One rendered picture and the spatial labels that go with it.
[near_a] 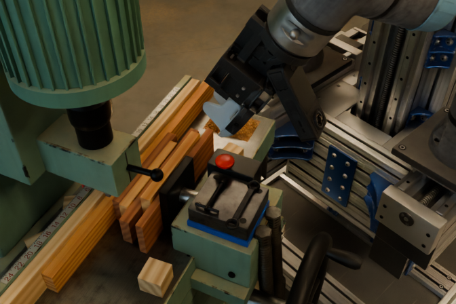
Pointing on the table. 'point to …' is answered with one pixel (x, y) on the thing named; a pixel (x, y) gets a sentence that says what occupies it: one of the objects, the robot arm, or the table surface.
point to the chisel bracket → (89, 158)
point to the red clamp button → (224, 161)
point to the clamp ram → (177, 191)
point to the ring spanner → (242, 205)
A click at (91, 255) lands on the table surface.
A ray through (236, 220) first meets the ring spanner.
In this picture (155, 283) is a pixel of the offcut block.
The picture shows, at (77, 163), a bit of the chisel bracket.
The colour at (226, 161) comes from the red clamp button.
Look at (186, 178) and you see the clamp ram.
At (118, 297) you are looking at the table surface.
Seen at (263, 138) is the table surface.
